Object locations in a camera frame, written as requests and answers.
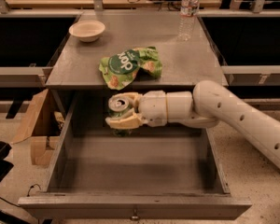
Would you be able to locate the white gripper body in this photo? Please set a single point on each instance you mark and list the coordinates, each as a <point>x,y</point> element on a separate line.
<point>152,105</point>

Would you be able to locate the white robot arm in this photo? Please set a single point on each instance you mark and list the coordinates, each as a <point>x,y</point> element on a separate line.
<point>205,106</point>

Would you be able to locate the green soda can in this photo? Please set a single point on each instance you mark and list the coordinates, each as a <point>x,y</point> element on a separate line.
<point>117,107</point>

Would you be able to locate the grey cabinet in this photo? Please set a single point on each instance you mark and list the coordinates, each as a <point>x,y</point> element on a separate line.
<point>184,63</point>

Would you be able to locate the green chip bag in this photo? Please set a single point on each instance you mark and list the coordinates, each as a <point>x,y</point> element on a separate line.
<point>121,69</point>

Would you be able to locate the clear plastic water bottle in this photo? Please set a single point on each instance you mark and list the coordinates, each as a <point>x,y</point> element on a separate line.
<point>188,12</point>

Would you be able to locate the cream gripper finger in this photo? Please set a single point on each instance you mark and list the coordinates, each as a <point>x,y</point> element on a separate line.
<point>132,98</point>
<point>128,120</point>

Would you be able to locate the brown cardboard box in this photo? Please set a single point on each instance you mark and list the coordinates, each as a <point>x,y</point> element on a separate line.
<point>41,125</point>

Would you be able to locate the grey open top drawer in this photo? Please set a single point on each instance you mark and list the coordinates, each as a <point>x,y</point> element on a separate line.
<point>170,172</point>

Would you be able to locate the white bowl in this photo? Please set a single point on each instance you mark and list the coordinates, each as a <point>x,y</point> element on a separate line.
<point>87,31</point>

